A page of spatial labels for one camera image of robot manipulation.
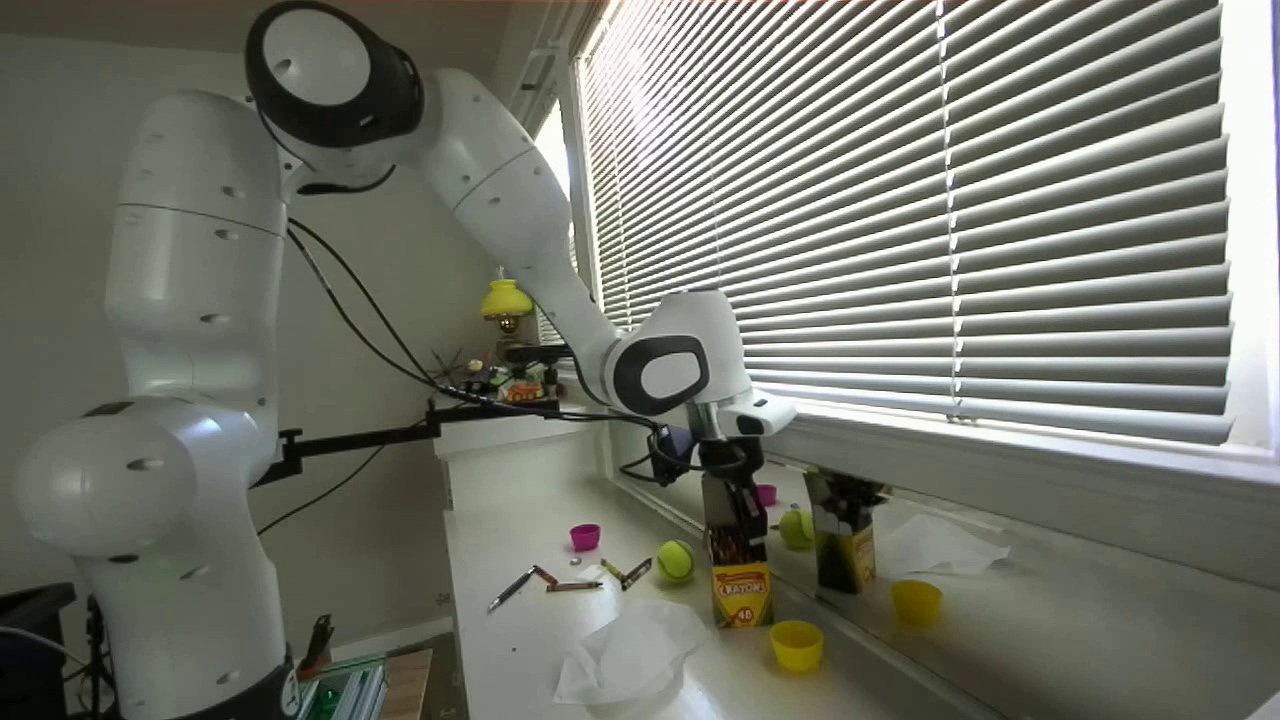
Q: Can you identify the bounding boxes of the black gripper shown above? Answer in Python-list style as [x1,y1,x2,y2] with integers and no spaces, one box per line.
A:
[697,434,767,539]

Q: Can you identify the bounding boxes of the yellow crayon box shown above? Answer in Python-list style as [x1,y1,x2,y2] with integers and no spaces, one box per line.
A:
[699,474,781,631]

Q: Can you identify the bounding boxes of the green box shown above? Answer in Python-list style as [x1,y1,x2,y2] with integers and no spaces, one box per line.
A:
[285,656,392,720]

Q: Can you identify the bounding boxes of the green ball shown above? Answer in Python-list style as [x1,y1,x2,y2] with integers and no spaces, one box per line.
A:
[651,538,699,587]

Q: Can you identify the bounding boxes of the small yellow cup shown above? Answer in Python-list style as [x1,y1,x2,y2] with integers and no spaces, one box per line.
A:
[763,615,832,679]

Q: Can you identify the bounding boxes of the crumpled white tissue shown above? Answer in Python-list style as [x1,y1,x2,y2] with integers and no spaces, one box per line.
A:
[551,596,713,714]

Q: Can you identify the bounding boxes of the yellow lamp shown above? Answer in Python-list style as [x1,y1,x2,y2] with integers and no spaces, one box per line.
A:
[478,272,537,338]

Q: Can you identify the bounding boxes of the white window blind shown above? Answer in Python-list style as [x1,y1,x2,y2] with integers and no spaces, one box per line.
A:
[581,0,1236,453]

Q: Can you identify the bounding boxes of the wooden board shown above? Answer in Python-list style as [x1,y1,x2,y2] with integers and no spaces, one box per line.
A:
[382,643,435,720]

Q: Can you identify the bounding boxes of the dark hand tool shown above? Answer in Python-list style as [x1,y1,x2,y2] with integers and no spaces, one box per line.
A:
[291,612,340,683]

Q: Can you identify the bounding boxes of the black stand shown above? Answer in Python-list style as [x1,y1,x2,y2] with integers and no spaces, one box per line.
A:
[0,582,85,720]

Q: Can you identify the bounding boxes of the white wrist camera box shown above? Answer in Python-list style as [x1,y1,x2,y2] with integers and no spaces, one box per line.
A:
[726,387,802,441]

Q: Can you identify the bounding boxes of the black camera boom rod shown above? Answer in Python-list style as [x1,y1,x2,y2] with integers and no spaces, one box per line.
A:
[258,397,570,489]

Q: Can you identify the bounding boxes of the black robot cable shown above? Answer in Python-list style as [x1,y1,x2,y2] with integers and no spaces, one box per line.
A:
[280,218,697,489]

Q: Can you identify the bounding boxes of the thin black hanging cable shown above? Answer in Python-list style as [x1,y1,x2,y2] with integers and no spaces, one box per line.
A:
[253,444,392,546]

